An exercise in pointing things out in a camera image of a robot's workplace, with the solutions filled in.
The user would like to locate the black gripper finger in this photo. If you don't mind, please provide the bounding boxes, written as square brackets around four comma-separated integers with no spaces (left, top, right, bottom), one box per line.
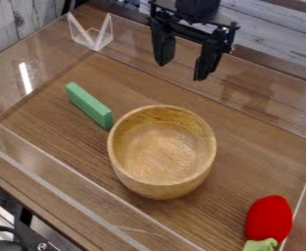
[194,39,223,80]
[152,19,176,67]

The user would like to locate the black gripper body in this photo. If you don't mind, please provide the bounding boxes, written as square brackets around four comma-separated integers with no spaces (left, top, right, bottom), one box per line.
[149,0,240,53]

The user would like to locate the green rectangular block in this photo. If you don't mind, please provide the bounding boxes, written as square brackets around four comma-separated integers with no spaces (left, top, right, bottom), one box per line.
[66,82,114,129]

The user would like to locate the brown wooden bowl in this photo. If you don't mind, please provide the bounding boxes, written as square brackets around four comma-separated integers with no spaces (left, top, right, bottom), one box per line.
[107,105,217,200]

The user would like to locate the clear acrylic tray walls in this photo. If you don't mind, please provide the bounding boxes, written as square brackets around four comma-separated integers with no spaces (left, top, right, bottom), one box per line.
[0,9,306,251]

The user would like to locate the red plush strawberry toy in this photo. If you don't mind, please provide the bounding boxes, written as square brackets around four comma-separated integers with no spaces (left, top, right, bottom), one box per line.
[243,195,294,251]

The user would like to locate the black metal table leg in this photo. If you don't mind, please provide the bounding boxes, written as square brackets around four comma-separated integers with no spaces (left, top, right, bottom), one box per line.
[15,208,61,251]

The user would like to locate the clear acrylic corner bracket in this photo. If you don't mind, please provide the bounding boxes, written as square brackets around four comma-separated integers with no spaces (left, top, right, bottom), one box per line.
[67,13,114,52]

